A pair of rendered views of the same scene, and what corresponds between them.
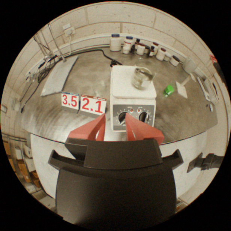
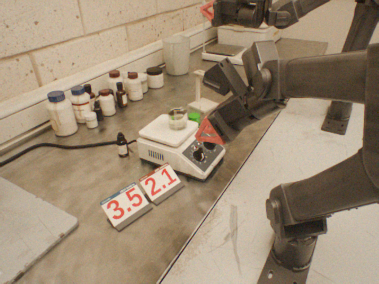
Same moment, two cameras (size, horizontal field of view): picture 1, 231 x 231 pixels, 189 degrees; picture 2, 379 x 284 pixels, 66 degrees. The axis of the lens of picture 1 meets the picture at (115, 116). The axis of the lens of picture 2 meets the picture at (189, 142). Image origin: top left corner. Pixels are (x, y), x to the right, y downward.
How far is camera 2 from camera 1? 0.58 m
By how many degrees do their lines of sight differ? 50
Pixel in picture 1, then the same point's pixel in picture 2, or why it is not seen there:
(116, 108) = (186, 154)
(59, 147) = (185, 262)
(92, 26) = not seen: outside the picture
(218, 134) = not seen: hidden behind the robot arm
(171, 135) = (248, 141)
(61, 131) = (160, 244)
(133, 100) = (189, 140)
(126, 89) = (177, 136)
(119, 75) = (157, 133)
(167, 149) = (263, 150)
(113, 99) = (177, 150)
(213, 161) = not seen: hidden behind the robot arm
